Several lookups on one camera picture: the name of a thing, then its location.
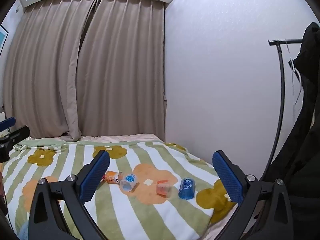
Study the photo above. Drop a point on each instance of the orange translucent cup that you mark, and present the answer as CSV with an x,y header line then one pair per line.
x,y
163,188

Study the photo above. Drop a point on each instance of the orange printed small bottle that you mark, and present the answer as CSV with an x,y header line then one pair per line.
x,y
113,177

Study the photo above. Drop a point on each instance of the wall poster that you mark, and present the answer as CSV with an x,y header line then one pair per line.
x,y
3,38

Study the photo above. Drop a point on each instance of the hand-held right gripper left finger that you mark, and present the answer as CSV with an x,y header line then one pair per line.
x,y
93,177

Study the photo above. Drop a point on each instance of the black clothes rack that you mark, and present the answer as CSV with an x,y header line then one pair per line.
x,y
280,100

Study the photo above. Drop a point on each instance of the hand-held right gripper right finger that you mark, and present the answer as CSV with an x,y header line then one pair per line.
x,y
228,177

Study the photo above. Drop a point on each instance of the black hanging jacket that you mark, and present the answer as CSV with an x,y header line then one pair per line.
x,y
300,142

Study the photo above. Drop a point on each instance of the blue translucent cup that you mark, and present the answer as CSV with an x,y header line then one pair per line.
x,y
187,188

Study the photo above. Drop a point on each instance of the clear cup with blue label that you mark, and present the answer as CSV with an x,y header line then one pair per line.
x,y
129,183

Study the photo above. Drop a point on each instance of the beige curtain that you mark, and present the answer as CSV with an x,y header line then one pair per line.
x,y
47,67
120,65

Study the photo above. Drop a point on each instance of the green striped floral blanket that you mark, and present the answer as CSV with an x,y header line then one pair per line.
x,y
140,205

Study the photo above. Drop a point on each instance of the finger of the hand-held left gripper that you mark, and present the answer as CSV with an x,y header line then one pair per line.
x,y
7,123
15,135

